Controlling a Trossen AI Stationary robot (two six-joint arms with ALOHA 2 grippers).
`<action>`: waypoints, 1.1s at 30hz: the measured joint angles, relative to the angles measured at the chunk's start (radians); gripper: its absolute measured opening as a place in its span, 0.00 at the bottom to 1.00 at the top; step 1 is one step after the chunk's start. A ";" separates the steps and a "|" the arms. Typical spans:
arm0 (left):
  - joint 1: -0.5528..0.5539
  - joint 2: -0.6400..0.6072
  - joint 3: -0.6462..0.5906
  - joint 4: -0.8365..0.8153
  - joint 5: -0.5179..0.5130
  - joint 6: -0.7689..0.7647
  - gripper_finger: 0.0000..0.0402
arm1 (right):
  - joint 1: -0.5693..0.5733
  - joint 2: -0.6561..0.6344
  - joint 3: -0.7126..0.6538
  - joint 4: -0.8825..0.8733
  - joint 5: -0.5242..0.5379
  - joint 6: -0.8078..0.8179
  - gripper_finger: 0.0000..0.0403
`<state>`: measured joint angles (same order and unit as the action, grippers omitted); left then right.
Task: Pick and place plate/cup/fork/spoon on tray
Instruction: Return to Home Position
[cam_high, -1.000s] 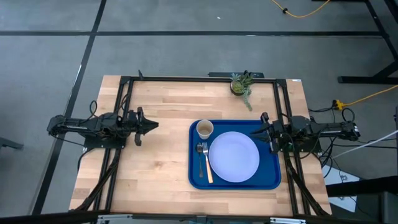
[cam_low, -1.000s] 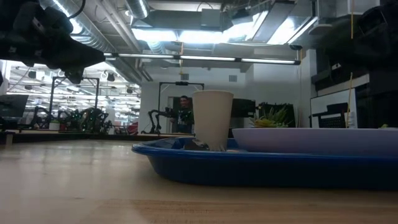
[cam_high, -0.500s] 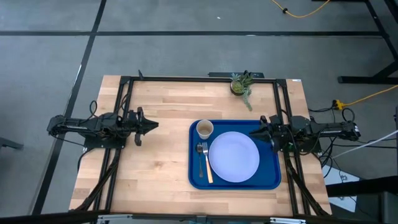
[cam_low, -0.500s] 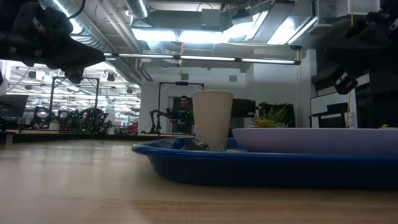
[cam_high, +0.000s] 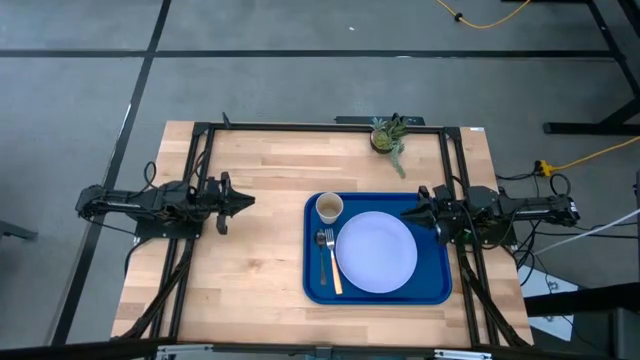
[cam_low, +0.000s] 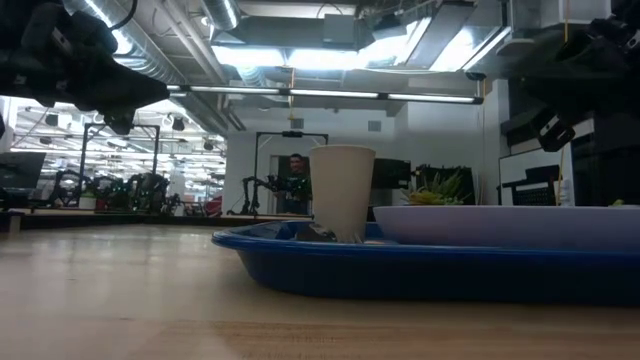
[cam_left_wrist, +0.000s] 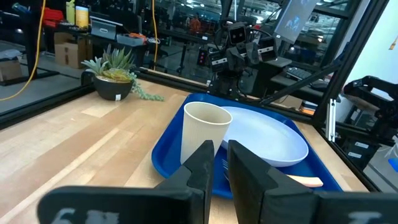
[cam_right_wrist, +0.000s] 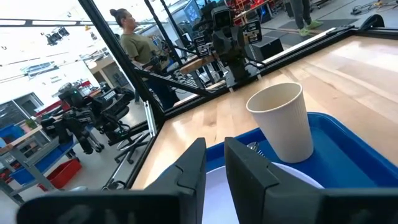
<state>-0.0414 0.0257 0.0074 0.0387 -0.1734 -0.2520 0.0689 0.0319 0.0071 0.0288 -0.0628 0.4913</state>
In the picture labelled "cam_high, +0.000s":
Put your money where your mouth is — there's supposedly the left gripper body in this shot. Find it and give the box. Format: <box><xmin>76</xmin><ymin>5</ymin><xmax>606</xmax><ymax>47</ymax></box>
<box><xmin>201</xmin><ymin>171</ymin><xmax>237</xmax><ymax>236</ymax></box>

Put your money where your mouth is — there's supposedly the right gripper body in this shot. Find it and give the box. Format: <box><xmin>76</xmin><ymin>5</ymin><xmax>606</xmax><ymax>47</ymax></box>
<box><xmin>417</xmin><ymin>183</ymin><xmax>470</xmax><ymax>247</ymax></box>

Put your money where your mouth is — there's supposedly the pale lilac plate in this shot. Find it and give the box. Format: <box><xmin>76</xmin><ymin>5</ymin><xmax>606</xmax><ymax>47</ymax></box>
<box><xmin>334</xmin><ymin>210</ymin><xmax>419</xmax><ymax>295</ymax></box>

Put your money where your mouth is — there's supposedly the beige paper cup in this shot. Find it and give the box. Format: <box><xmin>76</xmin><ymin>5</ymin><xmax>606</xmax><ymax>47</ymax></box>
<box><xmin>315</xmin><ymin>191</ymin><xmax>345</xmax><ymax>225</ymax></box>

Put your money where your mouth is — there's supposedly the fork with wooden handle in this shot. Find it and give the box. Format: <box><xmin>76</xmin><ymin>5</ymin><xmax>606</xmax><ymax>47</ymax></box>
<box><xmin>324</xmin><ymin>227</ymin><xmax>345</xmax><ymax>296</ymax></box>

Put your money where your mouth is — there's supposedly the blue plastic tray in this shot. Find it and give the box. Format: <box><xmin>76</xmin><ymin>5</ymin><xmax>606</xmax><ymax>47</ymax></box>
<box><xmin>302</xmin><ymin>192</ymin><xmax>454</xmax><ymax>306</ymax></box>

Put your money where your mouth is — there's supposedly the small potted succulent plant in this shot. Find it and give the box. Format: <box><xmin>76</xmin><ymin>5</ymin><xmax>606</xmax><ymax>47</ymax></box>
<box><xmin>369</xmin><ymin>113</ymin><xmax>412</xmax><ymax>180</ymax></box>

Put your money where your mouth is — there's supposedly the white sheet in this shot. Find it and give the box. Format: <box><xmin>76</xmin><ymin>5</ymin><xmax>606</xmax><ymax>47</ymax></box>
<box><xmin>517</xmin><ymin>264</ymin><xmax>579</xmax><ymax>342</ymax></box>

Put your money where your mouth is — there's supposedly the black beam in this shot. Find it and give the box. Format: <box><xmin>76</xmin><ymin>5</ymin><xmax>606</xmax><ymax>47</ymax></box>
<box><xmin>523</xmin><ymin>282</ymin><xmax>640</xmax><ymax>317</ymax></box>

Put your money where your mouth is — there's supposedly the black metal stand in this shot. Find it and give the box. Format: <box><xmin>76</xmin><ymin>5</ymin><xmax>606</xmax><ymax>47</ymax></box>
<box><xmin>502</xmin><ymin>0</ymin><xmax>640</xmax><ymax>137</ymax></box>

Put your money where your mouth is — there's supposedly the dark grey case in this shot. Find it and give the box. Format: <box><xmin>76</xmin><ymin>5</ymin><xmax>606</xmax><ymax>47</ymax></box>
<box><xmin>569</xmin><ymin>307</ymin><xmax>640</xmax><ymax>360</ymax></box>

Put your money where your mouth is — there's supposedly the black stand foot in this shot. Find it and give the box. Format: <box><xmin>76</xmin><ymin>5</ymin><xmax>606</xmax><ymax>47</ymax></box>
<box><xmin>0</xmin><ymin>220</ymin><xmax>39</xmax><ymax>242</ymax></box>

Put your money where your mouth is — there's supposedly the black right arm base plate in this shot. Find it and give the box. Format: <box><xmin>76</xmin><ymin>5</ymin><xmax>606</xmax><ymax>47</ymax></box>
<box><xmin>449</xmin><ymin>219</ymin><xmax>519</xmax><ymax>248</ymax></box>

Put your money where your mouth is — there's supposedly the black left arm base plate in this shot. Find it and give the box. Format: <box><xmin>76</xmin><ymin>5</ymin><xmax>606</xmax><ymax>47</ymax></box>
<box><xmin>132</xmin><ymin>198</ymin><xmax>207</xmax><ymax>240</ymax></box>

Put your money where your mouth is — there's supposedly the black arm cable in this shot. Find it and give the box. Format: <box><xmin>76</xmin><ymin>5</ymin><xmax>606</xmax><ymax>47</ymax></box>
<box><xmin>142</xmin><ymin>160</ymin><xmax>159</xmax><ymax>195</ymax></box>

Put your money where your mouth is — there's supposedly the yellow extension cable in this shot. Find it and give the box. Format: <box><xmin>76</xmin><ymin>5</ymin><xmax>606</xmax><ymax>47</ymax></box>
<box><xmin>536</xmin><ymin>135</ymin><xmax>640</xmax><ymax>179</ymax></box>
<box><xmin>434</xmin><ymin>0</ymin><xmax>532</xmax><ymax>30</ymax></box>

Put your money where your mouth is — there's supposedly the black aluminium table frame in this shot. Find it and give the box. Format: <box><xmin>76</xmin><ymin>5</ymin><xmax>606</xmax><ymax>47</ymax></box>
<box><xmin>0</xmin><ymin>112</ymin><xmax>556</xmax><ymax>360</ymax></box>

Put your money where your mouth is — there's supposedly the black looped cable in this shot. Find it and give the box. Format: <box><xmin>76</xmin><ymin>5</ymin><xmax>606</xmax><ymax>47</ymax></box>
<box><xmin>548</xmin><ymin>172</ymin><xmax>572</xmax><ymax>198</ymax></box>

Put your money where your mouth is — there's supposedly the white cable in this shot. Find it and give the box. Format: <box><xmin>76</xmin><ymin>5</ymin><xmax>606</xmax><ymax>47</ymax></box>
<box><xmin>532</xmin><ymin>208</ymin><xmax>640</xmax><ymax>256</ymax></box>

